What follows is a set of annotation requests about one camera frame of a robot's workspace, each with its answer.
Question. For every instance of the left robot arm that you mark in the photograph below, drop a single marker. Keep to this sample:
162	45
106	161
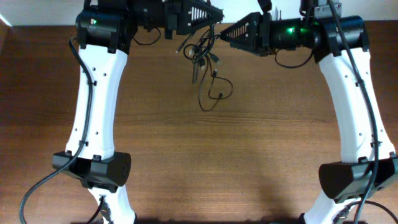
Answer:
104	34

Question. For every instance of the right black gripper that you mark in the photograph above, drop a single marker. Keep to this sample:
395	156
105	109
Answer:
259	28

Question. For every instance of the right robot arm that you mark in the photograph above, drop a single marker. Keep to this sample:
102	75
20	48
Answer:
340	46

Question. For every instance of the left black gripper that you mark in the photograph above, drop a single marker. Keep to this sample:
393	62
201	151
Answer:
171	20

